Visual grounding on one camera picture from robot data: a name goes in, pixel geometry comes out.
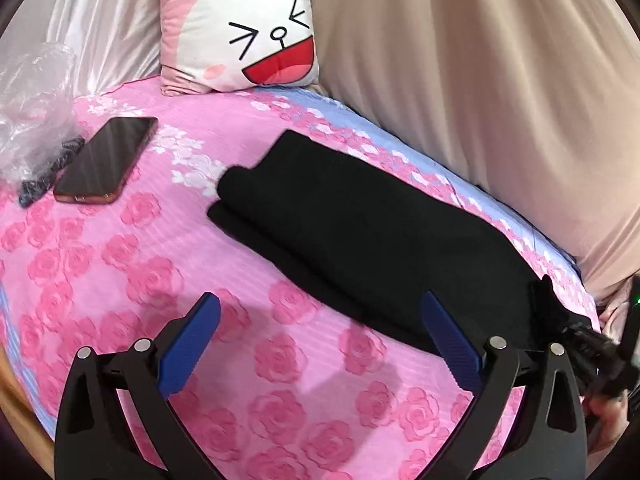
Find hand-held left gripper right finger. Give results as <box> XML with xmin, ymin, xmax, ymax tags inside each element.
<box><xmin>421</xmin><ymin>290</ymin><xmax>589</xmax><ymax>480</ymax></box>

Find white satin cloth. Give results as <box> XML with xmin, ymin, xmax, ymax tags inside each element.
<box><xmin>0</xmin><ymin>0</ymin><xmax>168</xmax><ymax>103</ymax></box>

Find person's right hand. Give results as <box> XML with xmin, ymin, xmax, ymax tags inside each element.
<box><xmin>584</xmin><ymin>394</ymin><xmax>632</xmax><ymax>453</ymax></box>

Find pink cartoon rabbit pillow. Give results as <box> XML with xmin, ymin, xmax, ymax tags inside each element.
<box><xmin>156</xmin><ymin>0</ymin><xmax>321</xmax><ymax>97</ymax></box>

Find clear plastic bag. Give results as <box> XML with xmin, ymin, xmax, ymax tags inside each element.
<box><xmin>0</xmin><ymin>42</ymin><xmax>79</xmax><ymax>182</ymax></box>

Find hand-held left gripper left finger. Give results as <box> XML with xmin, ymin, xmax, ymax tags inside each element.
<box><xmin>55</xmin><ymin>292</ymin><xmax>222</xmax><ymax>480</ymax></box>

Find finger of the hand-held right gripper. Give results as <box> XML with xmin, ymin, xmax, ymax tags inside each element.
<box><xmin>556</xmin><ymin>310</ymin><xmax>617</xmax><ymax>377</ymax></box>

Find pink floral bed sheet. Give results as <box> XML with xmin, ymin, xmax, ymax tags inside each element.
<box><xmin>0</xmin><ymin>77</ymin><xmax>602</xmax><ymax>480</ymax></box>

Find beige curtain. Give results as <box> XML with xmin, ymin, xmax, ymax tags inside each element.
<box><xmin>306</xmin><ymin>0</ymin><xmax>640</xmax><ymax>306</ymax></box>

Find black pants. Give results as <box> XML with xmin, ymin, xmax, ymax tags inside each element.
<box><xmin>207</xmin><ymin>129</ymin><xmax>568</xmax><ymax>357</ymax></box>

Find dark patterned cloth item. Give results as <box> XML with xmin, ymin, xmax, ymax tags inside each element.
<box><xmin>18</xmin><ymin>134</ymin><xmax>86</xmax><ymax>209</ymax></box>

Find black smartphone with orange case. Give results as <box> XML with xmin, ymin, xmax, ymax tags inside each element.
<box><xmin>53</xmin><ymin>116</ymin><xmax>160</xmax><ymax>206</ymax></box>

